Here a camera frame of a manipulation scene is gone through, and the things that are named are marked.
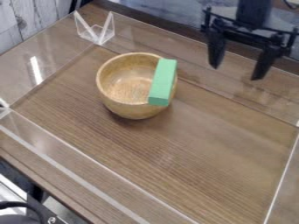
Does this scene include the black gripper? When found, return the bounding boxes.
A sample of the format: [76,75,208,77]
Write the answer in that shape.
[200,0,299,81]

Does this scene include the green rectangular block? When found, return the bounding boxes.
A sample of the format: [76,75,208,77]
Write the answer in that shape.
[148,58,177,107]

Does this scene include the wooden bowl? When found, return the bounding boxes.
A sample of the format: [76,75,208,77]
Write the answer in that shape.
[96,52,177,120]

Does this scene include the clear acrylic tray walls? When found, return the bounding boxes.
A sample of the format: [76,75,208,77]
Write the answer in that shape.
[0,15,299,224]

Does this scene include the clear acrylic corner bracket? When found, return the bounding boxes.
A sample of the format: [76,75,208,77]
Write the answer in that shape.
[73,10,115,46]

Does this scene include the black metal table bracket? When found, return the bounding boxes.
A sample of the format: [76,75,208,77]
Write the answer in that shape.
[25,195,68,224]

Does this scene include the black cable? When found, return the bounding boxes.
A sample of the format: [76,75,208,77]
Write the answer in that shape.
[0,200,40,224]

